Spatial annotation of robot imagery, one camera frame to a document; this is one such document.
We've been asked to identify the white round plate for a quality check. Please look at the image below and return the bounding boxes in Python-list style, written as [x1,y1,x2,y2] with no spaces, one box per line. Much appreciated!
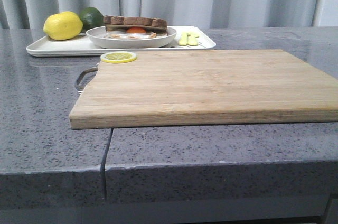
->
[86,26,177,49]

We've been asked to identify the white bread slice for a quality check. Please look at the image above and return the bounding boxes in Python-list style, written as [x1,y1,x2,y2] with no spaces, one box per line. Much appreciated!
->
[103,15,167,31]

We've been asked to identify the white rectangular tray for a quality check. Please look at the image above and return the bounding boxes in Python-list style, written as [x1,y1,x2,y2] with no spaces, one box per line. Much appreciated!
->
[26,26,216,57]

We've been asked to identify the yellow plastic fork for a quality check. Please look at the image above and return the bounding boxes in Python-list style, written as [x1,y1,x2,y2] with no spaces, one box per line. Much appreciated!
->
[178,32,189,46]

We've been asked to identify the yellow plastic knife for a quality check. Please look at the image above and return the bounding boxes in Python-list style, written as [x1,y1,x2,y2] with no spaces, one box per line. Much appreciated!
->
[187,32,199,46]

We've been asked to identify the lemon slice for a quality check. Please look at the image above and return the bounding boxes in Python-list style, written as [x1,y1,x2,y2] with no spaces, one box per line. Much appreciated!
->
[100,51,137,63]

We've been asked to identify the fried egg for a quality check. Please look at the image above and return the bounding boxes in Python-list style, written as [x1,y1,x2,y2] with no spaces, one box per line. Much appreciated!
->
[104,27,157,40]

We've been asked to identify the wooden cutting board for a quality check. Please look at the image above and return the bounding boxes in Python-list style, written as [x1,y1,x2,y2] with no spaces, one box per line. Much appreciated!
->
[69,50,337,129]

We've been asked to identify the green lime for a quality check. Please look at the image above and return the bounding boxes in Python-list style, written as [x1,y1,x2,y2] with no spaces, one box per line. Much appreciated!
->
[79,7,104,32]

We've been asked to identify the yellow lemon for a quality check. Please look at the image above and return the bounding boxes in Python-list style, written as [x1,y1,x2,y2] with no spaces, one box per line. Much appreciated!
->
[43,11,83,41]

